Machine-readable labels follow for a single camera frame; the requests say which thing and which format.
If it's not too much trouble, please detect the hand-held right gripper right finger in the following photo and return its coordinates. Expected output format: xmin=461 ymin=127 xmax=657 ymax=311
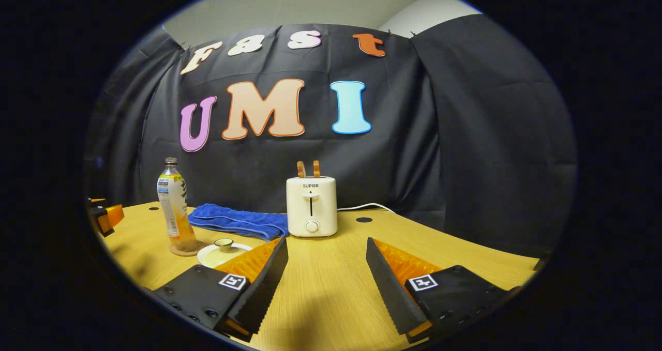
xmin=366 ymin=237 xmax=520 ymax=344

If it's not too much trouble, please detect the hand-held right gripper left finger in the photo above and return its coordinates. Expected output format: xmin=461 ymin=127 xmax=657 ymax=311
xmin=154 ymin=237 xmax=289 ymax=342

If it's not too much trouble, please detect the clear labelled water bottle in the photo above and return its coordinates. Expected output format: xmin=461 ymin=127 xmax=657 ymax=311
xmin=157 ymin=158 xmax=198 ymax=252

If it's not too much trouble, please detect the cream teacup lid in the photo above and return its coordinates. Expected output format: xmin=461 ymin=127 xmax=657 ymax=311
xmin=203 ymin=238 xmax=250 ymax=267

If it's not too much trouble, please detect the cream teacup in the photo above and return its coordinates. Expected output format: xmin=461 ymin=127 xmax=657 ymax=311
xmin=197 ymin=241 xmax=254 ymax=269

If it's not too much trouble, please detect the round brown coaster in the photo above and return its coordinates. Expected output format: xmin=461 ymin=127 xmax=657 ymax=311
xmin=169 ymin=240 xmax=206 ymax=257

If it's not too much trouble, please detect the blue towel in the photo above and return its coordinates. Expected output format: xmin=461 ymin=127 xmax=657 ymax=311
xmin=188 ymin=203 xmax=289 ymax=242

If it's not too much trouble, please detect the cream toaster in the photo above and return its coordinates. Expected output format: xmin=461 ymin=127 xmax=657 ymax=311
xmin=286 ymin=176 xmax=338 ymax=238

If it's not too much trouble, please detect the black backdrop cloth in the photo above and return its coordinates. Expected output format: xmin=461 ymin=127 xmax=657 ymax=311
xmin=83 ymin=13 xmax=578 ymax=258

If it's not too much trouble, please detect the white toaster cable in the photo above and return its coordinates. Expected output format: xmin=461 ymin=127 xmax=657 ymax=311
xmin=337 ymin=203 xmax=396 ymax=215

